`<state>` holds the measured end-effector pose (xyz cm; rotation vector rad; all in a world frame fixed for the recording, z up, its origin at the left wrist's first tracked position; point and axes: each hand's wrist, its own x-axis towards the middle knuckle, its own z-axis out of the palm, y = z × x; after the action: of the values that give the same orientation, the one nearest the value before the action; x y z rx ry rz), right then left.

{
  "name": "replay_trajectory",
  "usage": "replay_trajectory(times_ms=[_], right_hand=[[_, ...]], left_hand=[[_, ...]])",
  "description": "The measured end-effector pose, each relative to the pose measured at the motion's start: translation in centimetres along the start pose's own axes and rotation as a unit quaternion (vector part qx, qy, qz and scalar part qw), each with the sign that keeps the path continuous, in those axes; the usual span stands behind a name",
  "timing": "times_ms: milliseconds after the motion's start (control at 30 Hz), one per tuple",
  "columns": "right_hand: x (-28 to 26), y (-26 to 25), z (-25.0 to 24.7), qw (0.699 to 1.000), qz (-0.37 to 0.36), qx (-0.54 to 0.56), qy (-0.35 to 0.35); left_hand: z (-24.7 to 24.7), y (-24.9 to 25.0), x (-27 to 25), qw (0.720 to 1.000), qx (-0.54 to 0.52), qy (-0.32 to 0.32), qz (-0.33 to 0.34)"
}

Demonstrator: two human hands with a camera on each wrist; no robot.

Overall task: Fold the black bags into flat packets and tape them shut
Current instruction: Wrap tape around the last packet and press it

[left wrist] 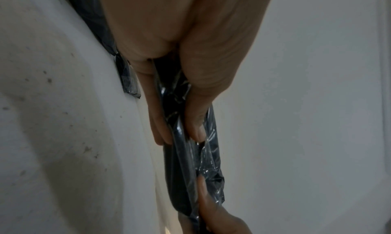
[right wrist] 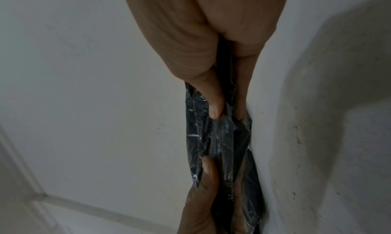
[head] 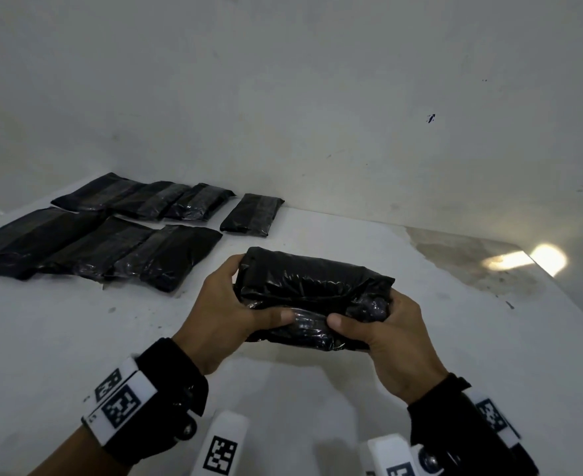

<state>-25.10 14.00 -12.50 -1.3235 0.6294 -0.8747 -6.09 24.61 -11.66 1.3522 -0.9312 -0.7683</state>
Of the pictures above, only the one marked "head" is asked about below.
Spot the row of black plastic packets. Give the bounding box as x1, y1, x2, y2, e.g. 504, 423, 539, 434
232, 246, 396, 352

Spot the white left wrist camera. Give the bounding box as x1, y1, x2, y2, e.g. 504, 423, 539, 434
189, 410, 250, 476

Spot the crinkled black plastic bag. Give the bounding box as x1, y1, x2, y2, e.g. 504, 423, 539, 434
110, 180, 193, 219

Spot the glossy black plastic bag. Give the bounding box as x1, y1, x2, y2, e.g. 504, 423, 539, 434
38, 216, 156, 282

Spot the black left wristband with markers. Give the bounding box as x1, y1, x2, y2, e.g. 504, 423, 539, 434
81, 337, 210, 467

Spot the person's left hand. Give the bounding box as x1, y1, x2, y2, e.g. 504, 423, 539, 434
171, 254, 297, 376

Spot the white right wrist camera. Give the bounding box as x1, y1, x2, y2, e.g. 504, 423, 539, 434
359, 433, 443, 476

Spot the person's right hand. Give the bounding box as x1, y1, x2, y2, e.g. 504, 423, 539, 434
326, 288, 449, 405

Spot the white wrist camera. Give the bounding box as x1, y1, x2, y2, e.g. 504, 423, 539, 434
189, 410, 250, 476
359, 433, 443, 476

